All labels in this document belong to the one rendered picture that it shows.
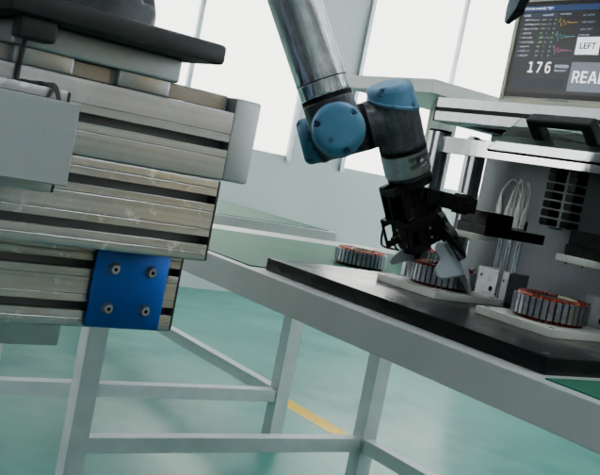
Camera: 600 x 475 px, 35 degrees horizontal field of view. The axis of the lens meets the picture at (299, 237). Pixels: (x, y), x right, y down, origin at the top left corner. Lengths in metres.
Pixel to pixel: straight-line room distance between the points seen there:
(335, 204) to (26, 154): 6.25
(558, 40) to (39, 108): 1.10
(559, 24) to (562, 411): 0.82
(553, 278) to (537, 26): 0.45
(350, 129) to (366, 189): 5.83
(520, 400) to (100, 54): 0.60
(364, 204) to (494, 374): 6.03
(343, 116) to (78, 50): 0.49
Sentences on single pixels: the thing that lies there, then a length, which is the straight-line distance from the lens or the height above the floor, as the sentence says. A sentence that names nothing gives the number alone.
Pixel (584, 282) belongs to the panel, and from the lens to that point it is 1.75.
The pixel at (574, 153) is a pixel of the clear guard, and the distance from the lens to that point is 1.27.
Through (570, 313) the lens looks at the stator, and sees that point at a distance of 1.41.
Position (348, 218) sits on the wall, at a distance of 7.09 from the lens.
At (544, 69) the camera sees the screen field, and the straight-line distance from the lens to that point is 1.72.
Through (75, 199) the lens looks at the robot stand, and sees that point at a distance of 0.96.
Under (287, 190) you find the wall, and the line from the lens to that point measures 6.76.
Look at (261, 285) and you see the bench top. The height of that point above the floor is 0.73.
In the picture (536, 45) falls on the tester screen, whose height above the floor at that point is 1.22.
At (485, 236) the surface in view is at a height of 0.88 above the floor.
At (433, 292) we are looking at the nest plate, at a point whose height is 0.78.
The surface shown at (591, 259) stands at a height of 0.88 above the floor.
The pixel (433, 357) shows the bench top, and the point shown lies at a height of 0.73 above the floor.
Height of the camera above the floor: 0.93
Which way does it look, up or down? 4 degrees down
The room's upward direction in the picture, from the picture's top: 11 degrees clockwise
